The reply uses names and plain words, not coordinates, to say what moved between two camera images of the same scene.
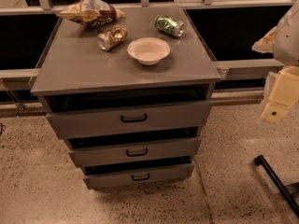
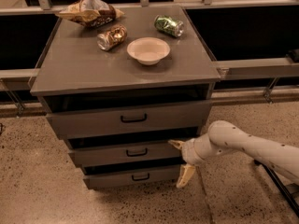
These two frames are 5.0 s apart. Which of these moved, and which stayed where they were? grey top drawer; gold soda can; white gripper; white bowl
Moved: white gripper
Stayed: white bowl; gold soda can; grey top drawer
